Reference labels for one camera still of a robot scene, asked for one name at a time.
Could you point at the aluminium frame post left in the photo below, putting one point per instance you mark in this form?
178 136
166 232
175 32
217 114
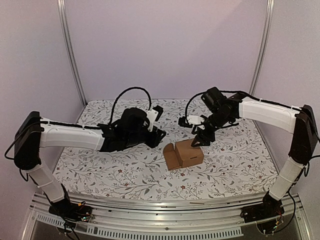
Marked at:
61 6

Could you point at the floral patterned table cloth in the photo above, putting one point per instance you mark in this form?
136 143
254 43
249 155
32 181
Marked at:
237 163

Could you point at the aluminium frame post right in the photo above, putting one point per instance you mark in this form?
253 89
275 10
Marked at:
270 4

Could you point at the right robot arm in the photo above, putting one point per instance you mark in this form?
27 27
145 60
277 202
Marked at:
295 125

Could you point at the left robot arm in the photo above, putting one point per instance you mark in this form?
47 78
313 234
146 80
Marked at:
37 135

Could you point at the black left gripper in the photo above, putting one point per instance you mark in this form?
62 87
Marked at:
156 138

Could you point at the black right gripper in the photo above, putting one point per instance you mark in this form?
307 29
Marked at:
205 132

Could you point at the aluminium frame post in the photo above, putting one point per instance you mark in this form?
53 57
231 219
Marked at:
270 4
61 6

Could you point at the brown cardboard box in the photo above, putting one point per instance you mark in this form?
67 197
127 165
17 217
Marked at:
181 155

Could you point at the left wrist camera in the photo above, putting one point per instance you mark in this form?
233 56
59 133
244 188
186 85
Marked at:
153 115

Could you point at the aluminium front rail base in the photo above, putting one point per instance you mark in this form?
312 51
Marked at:
127 219

